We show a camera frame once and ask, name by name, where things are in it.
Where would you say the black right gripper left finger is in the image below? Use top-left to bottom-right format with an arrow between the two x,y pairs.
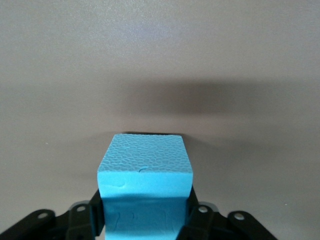
0,189 -> 106,240

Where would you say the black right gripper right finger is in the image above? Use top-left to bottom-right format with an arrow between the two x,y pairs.
176,187 -> 276,240

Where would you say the light blue foam block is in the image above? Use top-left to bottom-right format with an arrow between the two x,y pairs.
96,133 -> 195,240

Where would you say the brown table cover sheet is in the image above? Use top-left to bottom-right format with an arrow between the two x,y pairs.
0,0 -> 320,240

